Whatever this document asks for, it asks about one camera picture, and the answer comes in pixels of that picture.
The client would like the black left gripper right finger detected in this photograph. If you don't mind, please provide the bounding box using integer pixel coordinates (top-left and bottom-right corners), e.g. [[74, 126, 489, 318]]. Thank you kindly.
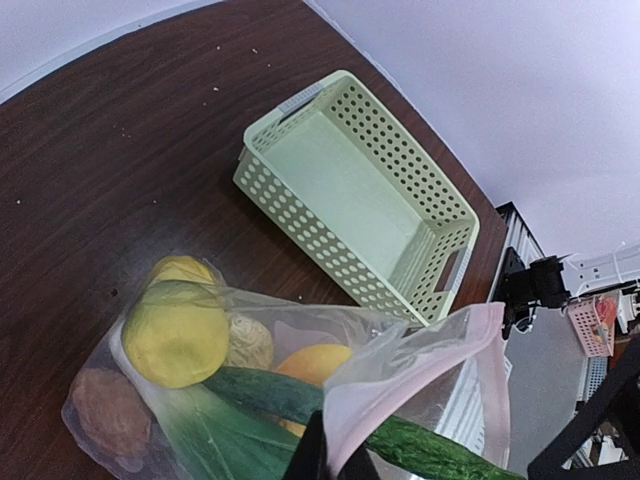
[[339, 445, 380, 480]]

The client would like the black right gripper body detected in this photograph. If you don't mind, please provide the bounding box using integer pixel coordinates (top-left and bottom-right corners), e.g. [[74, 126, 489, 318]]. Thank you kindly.
[[527, 339, 639, 480]]

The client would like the green bok choy toy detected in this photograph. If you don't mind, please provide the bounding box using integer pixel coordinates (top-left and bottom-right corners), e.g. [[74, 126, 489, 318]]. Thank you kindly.
[[141, 385, 298, 479]]

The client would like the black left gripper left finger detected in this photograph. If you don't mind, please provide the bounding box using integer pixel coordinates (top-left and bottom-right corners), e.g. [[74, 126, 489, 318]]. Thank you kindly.
[[282, 411, 330, 480]]

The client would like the beige walnut toy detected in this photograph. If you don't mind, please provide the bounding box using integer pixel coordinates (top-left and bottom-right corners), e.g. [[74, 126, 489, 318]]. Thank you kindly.
[[224, 314, 274, 370]]

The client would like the pale green perforated basket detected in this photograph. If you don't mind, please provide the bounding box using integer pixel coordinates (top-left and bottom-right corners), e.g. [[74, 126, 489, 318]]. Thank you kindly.
[[233, 70, 480, 325]]

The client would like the green pepper toy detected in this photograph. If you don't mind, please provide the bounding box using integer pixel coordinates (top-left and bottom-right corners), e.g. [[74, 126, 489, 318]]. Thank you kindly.
[[143, 256, 220, 298]]

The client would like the clear zip top bag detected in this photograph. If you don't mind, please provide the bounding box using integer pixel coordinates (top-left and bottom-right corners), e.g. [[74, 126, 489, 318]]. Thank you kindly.
[[61, 280, 510, 479]]

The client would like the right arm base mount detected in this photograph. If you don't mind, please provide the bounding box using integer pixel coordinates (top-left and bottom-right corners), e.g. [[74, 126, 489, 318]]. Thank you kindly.
[[493, 247, 571, 340]]

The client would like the yellow lemon toy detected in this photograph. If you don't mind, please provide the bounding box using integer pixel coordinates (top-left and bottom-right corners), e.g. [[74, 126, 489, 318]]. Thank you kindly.
[[121, 299, 230, 389]]

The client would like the pink perforated storage basket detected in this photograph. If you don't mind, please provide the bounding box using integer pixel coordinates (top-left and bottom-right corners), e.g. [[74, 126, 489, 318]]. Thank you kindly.
[[566, 291, 620, 358]]

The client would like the brown potato toy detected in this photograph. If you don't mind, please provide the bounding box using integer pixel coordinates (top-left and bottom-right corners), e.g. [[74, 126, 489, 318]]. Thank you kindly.
[[71, 368, 151, 458]]

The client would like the dark green cucumber toy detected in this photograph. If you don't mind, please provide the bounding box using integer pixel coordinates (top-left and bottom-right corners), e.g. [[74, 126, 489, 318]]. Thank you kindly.
[[203, 366, 521, 479]]

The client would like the orange mango slice toy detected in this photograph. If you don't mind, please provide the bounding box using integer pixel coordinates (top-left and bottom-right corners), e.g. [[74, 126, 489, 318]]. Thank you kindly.
[[274, 343, 354, 439]]

